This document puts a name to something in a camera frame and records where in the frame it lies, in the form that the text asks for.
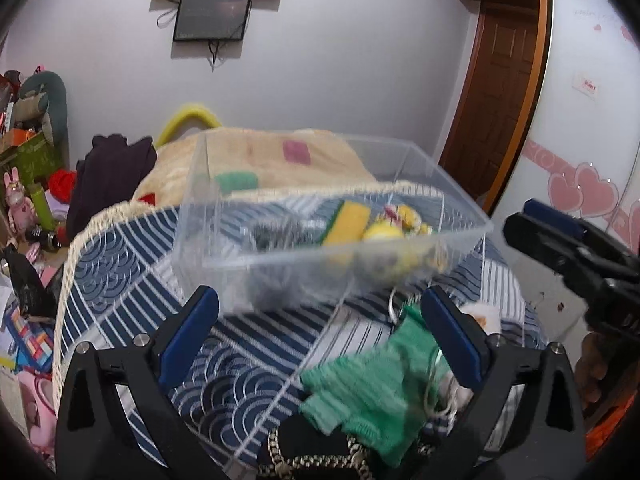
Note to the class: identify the white wardrobe with pink hearts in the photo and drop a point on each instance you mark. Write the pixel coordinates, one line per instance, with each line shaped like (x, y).
(575, 110)

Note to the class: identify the yellow foam tube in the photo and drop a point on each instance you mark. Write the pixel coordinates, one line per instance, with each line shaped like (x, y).
(185, 120)

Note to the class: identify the dark purple cloth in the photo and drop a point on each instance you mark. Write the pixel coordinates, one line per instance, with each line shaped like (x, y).
(107, 180)

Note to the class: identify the green cardboard box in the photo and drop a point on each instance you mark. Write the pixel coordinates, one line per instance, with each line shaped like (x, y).
(27, 157)

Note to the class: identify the small black wall screen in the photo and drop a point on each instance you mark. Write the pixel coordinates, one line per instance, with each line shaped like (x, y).
(212, 16)

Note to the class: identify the white plush toy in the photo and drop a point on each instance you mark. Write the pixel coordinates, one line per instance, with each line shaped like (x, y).
(480, 315)

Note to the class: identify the yellow plush toy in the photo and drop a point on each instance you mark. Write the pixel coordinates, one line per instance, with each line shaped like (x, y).
(395, 227)

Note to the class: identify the green bottle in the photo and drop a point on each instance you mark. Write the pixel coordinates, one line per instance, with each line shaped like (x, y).
(42, 205)

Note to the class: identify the brown wooden door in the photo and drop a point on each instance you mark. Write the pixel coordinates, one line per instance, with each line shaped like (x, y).
(495, 95)

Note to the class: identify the red cloth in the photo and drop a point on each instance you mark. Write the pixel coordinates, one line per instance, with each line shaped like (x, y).
(62, 185)

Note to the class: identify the blue white patterned tablecloth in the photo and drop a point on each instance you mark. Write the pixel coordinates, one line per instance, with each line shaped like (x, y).
(250, 360)

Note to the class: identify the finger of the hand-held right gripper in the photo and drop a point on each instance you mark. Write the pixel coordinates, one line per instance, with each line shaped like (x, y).
(552, 216)
(537, 242)

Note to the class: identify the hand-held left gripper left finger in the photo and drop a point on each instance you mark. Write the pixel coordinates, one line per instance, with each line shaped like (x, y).
(187, 332)

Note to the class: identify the yellow green sponge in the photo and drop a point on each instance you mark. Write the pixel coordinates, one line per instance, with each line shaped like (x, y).
(345, 225)

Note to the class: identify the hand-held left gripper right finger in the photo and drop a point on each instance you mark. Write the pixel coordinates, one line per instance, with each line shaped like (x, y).
(450, 340)

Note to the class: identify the pink bunny doll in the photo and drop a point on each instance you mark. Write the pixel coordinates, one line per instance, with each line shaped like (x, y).
(17, 205)

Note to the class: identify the grey green neck pillow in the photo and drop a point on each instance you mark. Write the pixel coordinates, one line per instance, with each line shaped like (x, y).
(47, 105)

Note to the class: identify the person's right hand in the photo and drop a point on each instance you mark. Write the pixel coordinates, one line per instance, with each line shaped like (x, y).
(590, 367)

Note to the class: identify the beige patchwork blanket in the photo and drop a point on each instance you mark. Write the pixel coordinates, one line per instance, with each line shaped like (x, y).
(260, 155)

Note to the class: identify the dark grey scouring pad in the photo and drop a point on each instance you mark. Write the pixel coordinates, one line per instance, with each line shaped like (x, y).
(277, 235)

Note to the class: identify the green knitted glove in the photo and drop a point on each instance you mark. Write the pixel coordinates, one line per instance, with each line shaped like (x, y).
(372, 385)

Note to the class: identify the clear plastic storage box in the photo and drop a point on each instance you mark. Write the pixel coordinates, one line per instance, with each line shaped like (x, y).
(310, 260)

